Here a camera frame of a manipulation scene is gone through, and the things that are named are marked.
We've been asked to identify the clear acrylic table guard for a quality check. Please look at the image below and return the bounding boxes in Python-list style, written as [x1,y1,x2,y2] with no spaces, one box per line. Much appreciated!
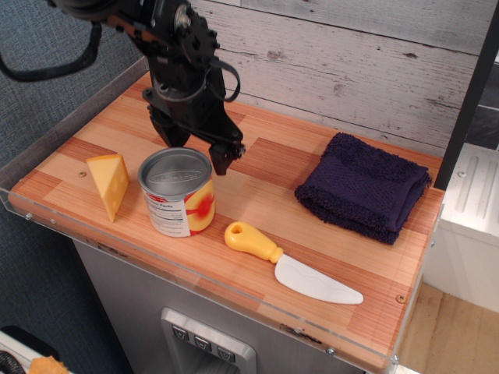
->
[1,62,444,373]

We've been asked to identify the white toy sink unit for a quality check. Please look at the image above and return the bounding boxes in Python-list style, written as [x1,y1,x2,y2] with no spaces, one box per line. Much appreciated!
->
[423,143,498,312]

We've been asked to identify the black vertical post right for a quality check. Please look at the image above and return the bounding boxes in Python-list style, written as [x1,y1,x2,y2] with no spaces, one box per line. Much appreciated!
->
[434,4,498,191]

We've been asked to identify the yellow handled toy knife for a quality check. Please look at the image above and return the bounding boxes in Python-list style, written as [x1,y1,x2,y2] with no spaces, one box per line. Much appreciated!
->
[225,221,363,305]

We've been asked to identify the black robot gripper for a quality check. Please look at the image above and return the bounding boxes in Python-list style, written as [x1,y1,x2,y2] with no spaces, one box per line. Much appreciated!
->
[143,73,246,175]

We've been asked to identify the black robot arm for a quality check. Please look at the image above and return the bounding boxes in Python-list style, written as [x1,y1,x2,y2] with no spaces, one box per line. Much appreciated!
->
[52,1,245,175]

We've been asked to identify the yellow toy cheese wedge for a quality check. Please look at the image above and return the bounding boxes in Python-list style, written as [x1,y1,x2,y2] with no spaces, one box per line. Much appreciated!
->
[86,154,129,222]

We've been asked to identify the toy tin can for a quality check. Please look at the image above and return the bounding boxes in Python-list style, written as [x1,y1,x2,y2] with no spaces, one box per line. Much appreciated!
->
[138,147,215,238]

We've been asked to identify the orange object bottom left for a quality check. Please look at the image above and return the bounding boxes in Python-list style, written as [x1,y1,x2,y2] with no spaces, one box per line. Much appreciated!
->
[28,356,70,374]

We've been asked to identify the silver toy fridge cabinet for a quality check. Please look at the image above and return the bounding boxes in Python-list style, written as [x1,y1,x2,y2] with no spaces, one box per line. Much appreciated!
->
[75,242,361,373]

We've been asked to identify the folded dark blue towel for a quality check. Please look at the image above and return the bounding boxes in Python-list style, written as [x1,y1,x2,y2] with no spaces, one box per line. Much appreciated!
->
[295,132,430,245]

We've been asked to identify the silver dispenser button panel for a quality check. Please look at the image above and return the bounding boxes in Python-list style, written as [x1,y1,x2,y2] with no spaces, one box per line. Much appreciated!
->
[161,307,258,373]

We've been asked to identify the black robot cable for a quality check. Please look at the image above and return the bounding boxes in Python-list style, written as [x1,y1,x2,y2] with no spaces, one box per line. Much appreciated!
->
[0,21,242,104]

